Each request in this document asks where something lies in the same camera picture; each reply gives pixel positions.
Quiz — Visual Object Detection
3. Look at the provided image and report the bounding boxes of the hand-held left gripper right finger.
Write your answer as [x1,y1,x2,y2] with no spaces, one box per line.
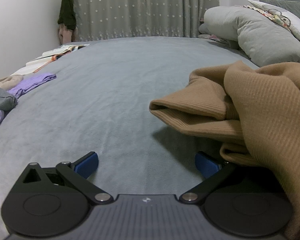
[179,151,243,203]

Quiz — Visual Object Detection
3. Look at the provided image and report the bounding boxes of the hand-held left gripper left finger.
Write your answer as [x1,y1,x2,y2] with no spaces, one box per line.
[14,152,114,203]

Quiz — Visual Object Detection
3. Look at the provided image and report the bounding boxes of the brown sweater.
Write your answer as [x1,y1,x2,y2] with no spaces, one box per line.
[149,60,300,240]

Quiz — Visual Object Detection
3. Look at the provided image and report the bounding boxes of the grey garment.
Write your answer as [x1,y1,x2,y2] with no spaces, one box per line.
[0,87,18,123]

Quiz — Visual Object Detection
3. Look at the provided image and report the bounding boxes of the white and orange folded cloth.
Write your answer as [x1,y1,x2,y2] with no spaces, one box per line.
[11,55,65,76]

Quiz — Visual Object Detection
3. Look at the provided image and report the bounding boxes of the beige cloth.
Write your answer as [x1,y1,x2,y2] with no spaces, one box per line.
[0,74,24,90]

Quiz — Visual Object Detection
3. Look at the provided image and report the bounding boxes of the open white book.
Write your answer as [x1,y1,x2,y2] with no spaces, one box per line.
[41,44,90,58]

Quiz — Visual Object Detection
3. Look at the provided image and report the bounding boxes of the pink hanging garment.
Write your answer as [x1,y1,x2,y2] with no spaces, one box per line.
[57,25,77,46]

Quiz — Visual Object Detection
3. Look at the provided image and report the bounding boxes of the dark green hanging garment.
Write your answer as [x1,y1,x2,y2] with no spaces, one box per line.
[57,0,77,30]

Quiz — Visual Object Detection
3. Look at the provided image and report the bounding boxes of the grey star-print curtain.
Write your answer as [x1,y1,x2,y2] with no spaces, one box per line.
[70,0,220,42]

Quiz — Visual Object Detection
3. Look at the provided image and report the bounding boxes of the grey quilted pillow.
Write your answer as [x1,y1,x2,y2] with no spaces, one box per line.
[259,0,300,20]

